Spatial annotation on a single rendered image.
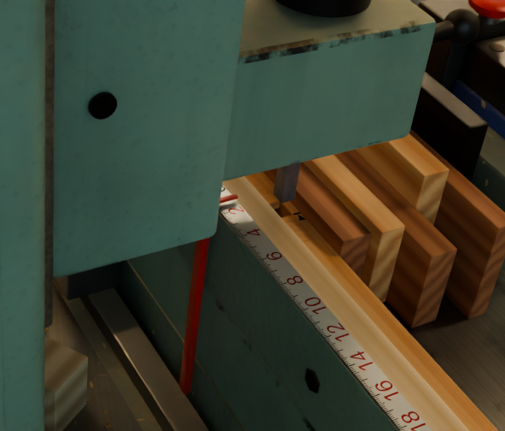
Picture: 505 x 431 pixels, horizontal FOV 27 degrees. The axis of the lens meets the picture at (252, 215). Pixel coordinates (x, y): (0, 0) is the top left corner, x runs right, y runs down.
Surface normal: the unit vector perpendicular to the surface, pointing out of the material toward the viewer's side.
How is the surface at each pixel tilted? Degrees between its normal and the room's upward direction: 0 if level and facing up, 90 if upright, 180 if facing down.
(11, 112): 90
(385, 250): 90
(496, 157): 0
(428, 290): 90
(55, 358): 0
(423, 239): 0
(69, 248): 90
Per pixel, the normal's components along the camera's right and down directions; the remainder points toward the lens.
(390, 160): -0.86, 0.22
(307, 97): 0.50, 0.58
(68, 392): 0.88, 0.37
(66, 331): 0.12, -0.78
